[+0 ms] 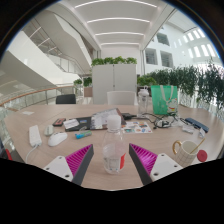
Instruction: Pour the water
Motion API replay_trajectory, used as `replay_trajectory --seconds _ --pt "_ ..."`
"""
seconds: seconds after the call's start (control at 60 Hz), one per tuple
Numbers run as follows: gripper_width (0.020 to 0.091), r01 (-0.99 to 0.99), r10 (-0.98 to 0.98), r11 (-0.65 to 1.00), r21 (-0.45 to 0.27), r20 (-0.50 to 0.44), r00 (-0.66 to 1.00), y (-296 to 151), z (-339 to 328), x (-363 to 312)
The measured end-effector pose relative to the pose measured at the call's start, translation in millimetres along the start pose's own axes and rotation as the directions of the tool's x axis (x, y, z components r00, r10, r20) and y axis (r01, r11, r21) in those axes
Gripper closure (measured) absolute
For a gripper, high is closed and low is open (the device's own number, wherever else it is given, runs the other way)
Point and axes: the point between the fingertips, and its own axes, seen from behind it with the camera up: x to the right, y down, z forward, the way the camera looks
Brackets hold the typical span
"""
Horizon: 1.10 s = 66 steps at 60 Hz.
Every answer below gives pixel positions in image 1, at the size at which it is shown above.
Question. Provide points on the white computer mouse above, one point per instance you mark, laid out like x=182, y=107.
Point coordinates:
x=57, y=138

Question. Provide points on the black office chair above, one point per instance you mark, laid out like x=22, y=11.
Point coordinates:
x=66, y=99

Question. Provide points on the clear tall drink tumbler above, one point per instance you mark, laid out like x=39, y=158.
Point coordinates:
x=143, y=101

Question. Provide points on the flat round red coaster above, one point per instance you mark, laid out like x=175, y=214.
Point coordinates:
x=202, y=155

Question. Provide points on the dark blue flat case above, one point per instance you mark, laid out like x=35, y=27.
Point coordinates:
x=196, y=124

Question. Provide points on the black phone with red edge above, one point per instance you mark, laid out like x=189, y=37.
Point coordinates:
x=59, y=122

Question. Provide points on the green tote bag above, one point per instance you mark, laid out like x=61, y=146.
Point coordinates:
x=164, y=100

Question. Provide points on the clear plastic water bottle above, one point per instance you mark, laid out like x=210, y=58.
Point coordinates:
x=114, y=146

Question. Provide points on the white power strip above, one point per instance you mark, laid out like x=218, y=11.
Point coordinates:
x=34, y=135

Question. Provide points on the open printed magazine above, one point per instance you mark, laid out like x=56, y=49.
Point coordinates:
x=106, y=118

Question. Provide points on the white office chair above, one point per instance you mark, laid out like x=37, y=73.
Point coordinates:
x=121, y=98

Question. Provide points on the white grid-pattern mug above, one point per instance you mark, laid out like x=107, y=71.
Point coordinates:
x=184, y=152

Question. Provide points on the colourful sticker sheet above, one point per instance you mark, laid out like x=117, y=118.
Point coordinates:
x=137, y=127

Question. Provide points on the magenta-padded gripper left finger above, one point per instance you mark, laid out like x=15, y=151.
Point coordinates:
x=68, y=164

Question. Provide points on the green hedge planter row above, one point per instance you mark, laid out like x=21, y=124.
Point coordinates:
x=186, y=83

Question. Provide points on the white cabinet with plants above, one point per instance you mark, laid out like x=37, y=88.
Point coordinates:
x=114, y=79

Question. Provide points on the gold spoon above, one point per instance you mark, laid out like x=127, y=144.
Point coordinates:
x=197, y=145

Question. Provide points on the small grey mouse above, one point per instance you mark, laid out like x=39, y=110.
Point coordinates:
x=49, y=130

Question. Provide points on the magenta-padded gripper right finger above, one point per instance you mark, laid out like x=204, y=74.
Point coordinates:
x=156, y=165

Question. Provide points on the black notebook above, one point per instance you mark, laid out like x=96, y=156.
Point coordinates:
x=78, y=123

